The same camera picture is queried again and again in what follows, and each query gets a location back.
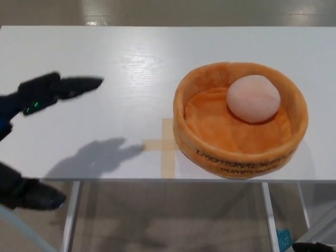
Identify white table leg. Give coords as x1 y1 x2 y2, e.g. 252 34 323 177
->
298 182 311 229
261 182 279 252
61 181 81 252

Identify teal patterned object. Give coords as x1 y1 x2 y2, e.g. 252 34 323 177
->
278 228 292 245

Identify pink round plush toy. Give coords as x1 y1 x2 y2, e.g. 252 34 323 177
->
226 75 281 124

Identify beige masking tape strip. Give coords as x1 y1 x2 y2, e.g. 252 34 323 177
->
161 118 176 178
142 139 181 152

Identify orange plush round plate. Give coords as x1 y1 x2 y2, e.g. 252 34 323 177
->
173 61 308 181

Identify light blue metal bar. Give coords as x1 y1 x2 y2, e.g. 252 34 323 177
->
0 204 56 252
304 204 336 245

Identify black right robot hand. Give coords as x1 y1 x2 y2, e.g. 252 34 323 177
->
292 241 334 252

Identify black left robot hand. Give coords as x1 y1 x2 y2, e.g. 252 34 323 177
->
0 70 104 211

